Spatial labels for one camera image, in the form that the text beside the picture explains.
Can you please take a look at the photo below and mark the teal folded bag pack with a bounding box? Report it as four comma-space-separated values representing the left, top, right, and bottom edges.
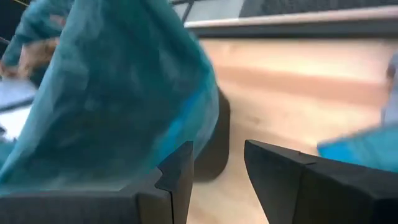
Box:
317, 123, 398, 174

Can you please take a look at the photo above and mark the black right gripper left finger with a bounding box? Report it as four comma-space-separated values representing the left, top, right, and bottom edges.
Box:
0, 141, 195, 224

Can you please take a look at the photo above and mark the black plastic trash bin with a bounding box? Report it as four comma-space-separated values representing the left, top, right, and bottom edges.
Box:
192, 88, 232, 183

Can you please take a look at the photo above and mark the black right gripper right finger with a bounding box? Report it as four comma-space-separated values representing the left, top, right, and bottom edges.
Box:
244, 139, 398, 224

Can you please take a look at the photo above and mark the teal plastic trash bag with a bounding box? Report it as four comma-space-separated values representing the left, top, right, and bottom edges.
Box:
0, 0, 220, 196

